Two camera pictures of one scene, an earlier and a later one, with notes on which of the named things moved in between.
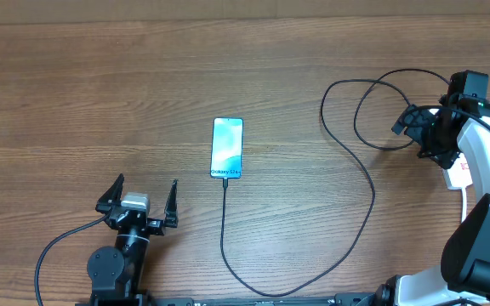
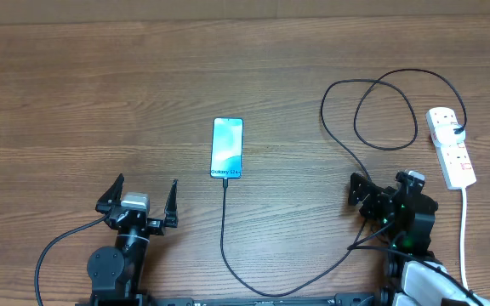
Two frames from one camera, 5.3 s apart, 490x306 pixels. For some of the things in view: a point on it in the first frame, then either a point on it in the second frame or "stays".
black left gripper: (156, 226) stays
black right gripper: (445, 156) to (377, 196)
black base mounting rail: (376, 300) stays
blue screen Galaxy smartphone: (227, 147) stays
